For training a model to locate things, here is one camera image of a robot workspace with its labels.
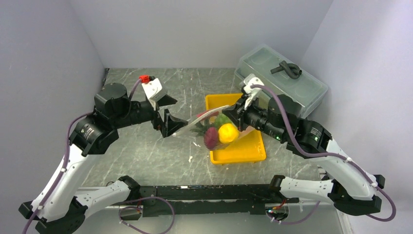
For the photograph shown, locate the purple toy sweet potato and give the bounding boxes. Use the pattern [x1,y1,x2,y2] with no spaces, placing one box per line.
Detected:
[204,127,219,150]

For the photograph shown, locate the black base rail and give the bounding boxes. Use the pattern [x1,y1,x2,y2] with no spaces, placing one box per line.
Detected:
[107,184,299,217]

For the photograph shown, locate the yellow plastic tray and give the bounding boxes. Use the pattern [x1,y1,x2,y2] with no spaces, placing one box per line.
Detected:
[205,93,266,165]

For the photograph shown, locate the green translucent storage box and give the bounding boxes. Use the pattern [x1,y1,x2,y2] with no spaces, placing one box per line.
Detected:
[234,44,328,118]

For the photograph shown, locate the clear zip top bag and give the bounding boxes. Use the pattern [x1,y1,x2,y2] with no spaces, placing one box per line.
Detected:
[172,105,254,151]

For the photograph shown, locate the orange toy pineapple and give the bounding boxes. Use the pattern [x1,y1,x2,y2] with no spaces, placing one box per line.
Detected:
[190,119,215,137]

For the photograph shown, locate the red toy chili pepper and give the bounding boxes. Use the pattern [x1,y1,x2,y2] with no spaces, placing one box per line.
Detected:
[197,110,220,118]

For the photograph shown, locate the yellow toy lemon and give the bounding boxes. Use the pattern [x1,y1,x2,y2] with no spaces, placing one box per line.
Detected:
[218,123,240,144]

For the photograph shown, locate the green toy grapes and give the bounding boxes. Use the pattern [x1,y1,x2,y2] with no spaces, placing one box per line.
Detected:
[213,113,233,129]

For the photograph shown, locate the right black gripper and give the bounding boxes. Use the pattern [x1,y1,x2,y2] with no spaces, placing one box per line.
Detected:
[222,93,286,141]

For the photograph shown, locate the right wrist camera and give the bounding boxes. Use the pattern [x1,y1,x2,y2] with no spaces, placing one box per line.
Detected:
[240,73,264,110]

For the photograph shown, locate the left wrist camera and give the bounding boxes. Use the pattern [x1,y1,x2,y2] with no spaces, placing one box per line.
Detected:
[139,75,167,110]

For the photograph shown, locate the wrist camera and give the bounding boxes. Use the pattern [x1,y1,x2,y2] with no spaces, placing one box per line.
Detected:
[240,73,264,110]
[139,75,167,110]

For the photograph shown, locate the dark knotted hose piece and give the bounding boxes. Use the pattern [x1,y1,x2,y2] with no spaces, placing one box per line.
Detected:
[270,60,303,79]

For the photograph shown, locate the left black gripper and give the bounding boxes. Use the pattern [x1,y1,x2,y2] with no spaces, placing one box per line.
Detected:
[112,93,188,137]

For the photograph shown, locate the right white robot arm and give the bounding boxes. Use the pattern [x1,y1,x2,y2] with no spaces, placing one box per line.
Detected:
[223,95,385,216]

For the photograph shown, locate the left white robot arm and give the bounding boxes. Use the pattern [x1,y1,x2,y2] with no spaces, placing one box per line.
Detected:
[19,80,187,234]

